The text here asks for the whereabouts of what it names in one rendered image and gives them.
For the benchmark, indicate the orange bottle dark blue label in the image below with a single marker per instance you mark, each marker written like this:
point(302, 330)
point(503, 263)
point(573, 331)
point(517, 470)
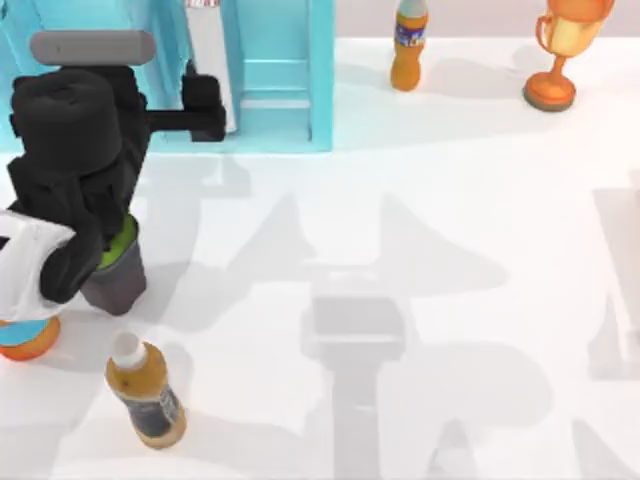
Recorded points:
point(409, 55)

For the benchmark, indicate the bronze trophy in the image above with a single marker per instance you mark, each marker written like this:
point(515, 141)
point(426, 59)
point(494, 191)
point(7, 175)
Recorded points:
point(555, 75)

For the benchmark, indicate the orange bottle light blue label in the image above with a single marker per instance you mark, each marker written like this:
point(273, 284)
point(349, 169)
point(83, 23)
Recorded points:
point(30, 345)

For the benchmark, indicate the light blue rack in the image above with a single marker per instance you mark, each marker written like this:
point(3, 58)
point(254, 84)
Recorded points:
point(320, 75)

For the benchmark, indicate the orange bottle grey label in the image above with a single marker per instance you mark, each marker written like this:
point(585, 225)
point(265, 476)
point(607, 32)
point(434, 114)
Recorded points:
point(145, 395)

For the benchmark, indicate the grey pot with green plant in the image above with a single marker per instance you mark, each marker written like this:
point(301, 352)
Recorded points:
point(120, 285)

